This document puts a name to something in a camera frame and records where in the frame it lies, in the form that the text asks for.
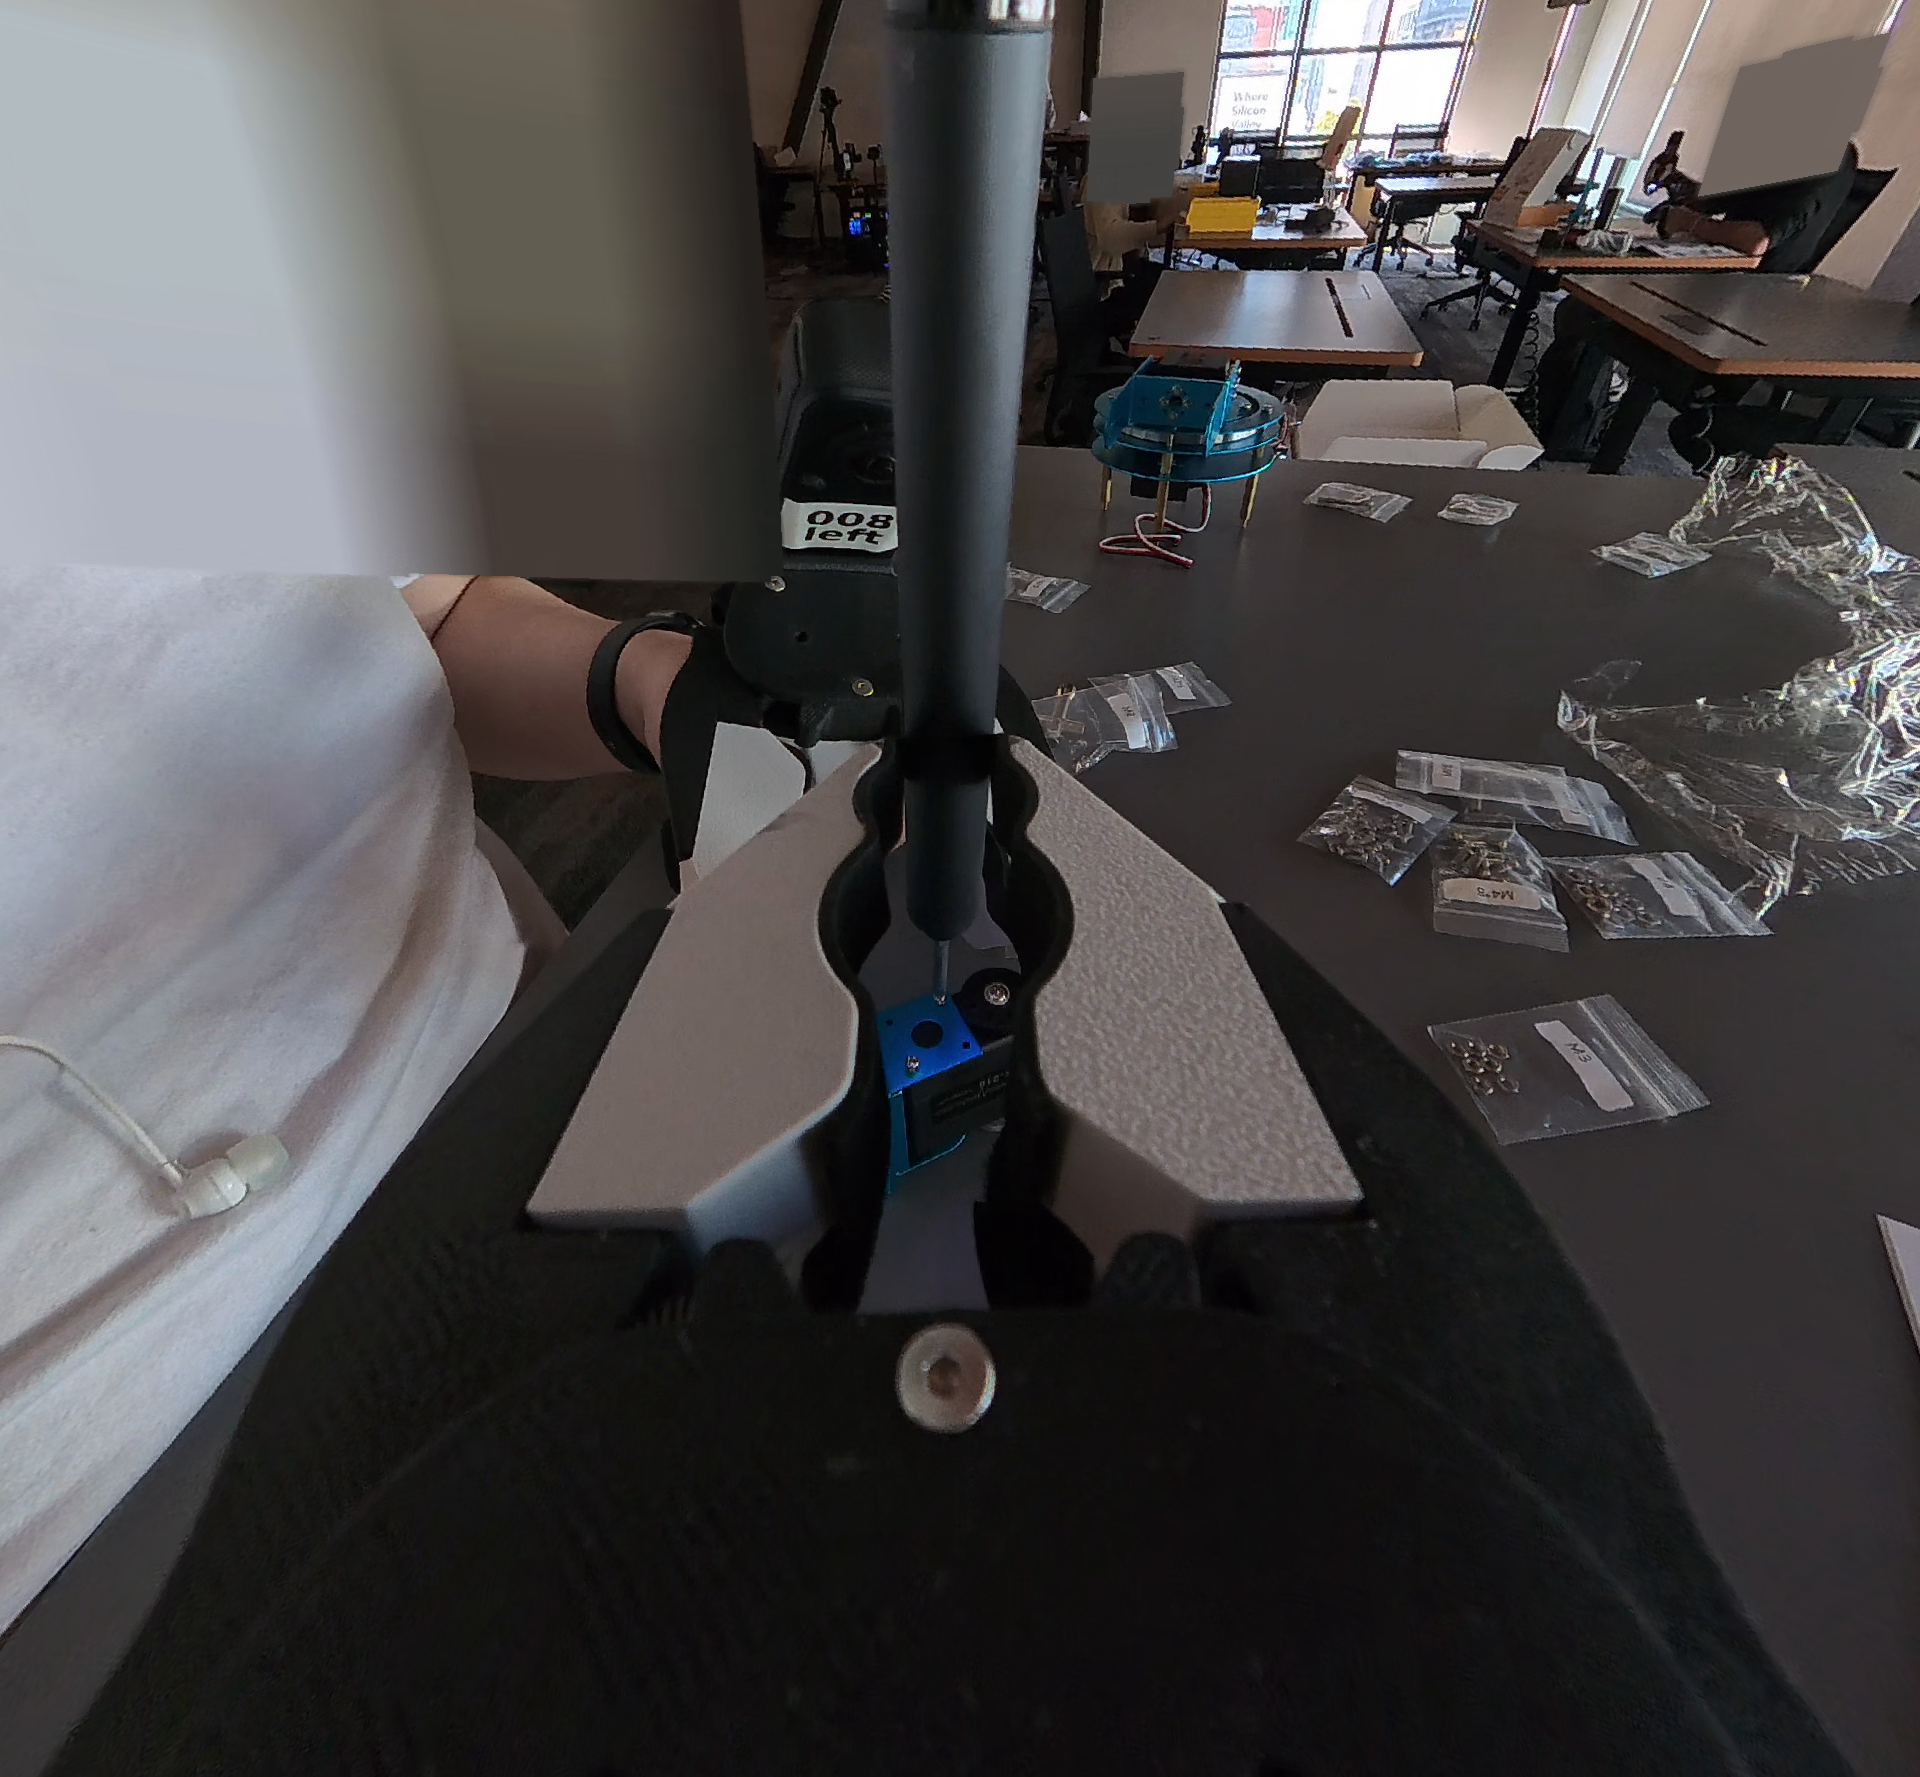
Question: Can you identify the blue metal bracket with servo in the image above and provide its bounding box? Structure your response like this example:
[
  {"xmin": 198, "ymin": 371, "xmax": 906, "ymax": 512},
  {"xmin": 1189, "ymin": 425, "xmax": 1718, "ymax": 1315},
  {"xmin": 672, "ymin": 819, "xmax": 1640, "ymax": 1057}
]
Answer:
[{"xmin": 877, "ymin": 970, "xmax": 1039, "ymax": 1198}]

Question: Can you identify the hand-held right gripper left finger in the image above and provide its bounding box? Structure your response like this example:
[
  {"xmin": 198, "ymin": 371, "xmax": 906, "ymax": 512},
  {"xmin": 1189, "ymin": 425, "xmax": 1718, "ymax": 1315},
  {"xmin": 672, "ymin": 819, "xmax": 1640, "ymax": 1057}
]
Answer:
[{"xmin": 525, "ymin": 739, "xmax": 908, "ymax": 1254}]

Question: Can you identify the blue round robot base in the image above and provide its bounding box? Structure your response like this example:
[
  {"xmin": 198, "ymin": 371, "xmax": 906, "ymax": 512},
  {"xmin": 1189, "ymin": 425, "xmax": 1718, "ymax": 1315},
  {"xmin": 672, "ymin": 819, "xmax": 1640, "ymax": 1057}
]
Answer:
[{"xmin": 1089, "ymin": 359, "xmax": 1292, "ymax": 563}]

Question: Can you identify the tall paned window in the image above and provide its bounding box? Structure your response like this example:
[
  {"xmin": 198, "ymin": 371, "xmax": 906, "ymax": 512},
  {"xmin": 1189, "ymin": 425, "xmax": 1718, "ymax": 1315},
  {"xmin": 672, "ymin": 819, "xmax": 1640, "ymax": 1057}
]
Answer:
[{"xmin": 1223, "ymin": 0, "xmax": 1517, "ymax": 144}]

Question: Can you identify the grey table with wood edge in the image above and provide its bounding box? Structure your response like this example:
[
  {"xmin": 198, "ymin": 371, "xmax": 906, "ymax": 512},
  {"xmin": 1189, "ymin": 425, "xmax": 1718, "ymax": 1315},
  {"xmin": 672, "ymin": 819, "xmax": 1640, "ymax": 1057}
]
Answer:
[
  {"xmin": 1478, "ymin": 214, "xmax": 1764, "ymax": 310},
  {"xmin": 1559, "ymin": 272, "xmax": 1920, "ymax": 474},
  {"xmin": 1127, "ymin": 269, "xmax": 1426, "ymax": 373}
]

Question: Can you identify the white upholstered seat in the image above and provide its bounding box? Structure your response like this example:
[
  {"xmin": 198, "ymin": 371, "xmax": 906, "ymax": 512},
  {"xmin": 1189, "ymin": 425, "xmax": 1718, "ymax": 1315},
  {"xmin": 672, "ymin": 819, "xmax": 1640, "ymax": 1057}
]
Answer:
[{"xmin": 1297, "ymin": 382, "xmax": 1547, "ymax": 470}]

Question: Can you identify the black office chair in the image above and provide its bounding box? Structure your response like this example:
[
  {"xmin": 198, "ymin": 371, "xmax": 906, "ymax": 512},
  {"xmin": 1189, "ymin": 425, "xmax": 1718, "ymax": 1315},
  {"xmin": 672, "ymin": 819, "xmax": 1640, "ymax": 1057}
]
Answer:
[{"xmin": 1035, "ymin": 208, "xmax": 1134, "ymax": 447}]

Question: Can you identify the crumpled clear plastic wrap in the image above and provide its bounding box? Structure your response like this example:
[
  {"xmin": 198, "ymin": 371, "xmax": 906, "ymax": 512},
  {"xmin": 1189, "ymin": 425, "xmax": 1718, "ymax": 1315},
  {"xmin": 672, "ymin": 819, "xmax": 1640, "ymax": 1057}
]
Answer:
[{"xmin": 1557, "ymin": 455, "xmax": 1920, "ymax": 910}]

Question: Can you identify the black wristband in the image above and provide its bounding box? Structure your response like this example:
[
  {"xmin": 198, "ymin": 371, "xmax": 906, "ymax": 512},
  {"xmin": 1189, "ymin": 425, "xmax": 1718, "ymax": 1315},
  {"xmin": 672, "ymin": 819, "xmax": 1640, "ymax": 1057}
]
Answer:
[{"xmin": 585, "ymin": 611, "xmax": 705, "ymax": 778}]

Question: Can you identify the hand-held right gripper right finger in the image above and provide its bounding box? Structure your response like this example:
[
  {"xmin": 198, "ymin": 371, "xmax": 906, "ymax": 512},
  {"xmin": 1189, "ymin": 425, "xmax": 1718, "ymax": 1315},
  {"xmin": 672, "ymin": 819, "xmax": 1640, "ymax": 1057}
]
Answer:
[{"xmin": 983, "ymin": 734, "xmax": 1368, "ymax": 1250}]

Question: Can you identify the dark grey desk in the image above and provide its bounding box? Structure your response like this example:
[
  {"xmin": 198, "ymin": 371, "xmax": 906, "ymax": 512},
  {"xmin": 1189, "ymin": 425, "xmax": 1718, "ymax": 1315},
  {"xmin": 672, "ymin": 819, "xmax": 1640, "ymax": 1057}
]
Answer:
[{"xmin": 496, "ymin": 442, "xmax": 1920, "ymax": 1777}]

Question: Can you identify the white paper sheet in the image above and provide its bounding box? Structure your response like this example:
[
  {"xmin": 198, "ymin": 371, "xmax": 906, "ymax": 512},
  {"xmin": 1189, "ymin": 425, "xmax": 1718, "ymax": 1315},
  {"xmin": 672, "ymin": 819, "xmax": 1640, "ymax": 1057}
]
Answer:
[{"xmin": 1876, "ymin": 1215, "xmax": 1920, "ymax": 1378}]

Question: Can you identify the open cardboard box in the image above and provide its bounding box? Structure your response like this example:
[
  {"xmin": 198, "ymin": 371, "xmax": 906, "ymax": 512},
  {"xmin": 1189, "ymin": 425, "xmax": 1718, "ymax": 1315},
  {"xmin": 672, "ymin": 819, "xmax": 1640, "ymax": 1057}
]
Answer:
[{"xmin": 1500, "ymin": 126, "xmax": 1595, "ymax": 225}]

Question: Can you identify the person's left forearm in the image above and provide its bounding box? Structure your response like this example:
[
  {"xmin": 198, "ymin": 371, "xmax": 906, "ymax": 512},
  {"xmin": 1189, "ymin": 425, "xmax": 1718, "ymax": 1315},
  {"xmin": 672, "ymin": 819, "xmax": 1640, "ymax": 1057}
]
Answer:
[{"xmin": 402, "ymin": 573, "xmax": 707, "ymax": 781}]

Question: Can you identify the red white servo cable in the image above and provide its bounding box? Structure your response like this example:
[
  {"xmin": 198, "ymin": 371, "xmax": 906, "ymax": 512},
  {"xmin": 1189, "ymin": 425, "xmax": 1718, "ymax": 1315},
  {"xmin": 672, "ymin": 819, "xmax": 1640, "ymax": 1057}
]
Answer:
[{"xmin": 1100, "ymin": 483, "xmax": 1201, "ymax": 567}]

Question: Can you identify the white wired earbud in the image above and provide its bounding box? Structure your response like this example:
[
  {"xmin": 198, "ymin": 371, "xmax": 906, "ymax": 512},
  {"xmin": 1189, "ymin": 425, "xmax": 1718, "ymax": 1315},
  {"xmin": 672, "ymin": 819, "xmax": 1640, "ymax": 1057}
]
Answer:
[{"xmin": 0, "ymin": 1034, "xmax": 294, "ymax": 1224}]

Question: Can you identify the clear bag of nuts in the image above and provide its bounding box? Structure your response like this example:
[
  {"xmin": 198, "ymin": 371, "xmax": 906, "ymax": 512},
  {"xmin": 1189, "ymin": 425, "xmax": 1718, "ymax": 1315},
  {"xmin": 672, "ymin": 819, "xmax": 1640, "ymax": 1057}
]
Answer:
[{"xmin": 1429, "ymin": 996, "xmax": 1711, "ymax": 1149}]

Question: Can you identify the black electric screwdriver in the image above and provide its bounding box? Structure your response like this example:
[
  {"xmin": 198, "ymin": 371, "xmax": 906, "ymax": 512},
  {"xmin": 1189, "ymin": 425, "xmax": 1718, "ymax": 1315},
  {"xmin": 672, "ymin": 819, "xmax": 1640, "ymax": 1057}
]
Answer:
[{"xmin": 874, "ymin": 0, "xmax": 1062, "ymax": 1006}]

